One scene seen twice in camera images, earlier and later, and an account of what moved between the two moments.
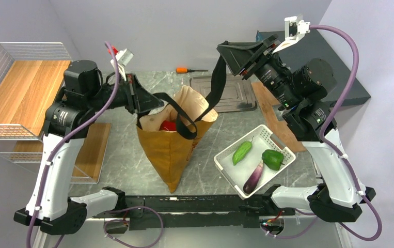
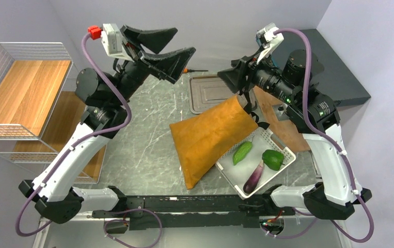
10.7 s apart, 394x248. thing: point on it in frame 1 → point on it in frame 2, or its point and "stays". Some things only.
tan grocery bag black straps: x=173 y=128 → x=204 y=138
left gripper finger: x=146 y=100 → x=153 y=40
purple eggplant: x=251 y=182 stays
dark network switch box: x=298 y=51 stays
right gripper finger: x=237 y=54 → x=234 y=77
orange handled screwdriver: x=183 y=71 stays
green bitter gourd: x=241 y=151 stays
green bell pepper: x=272 y=159 stays
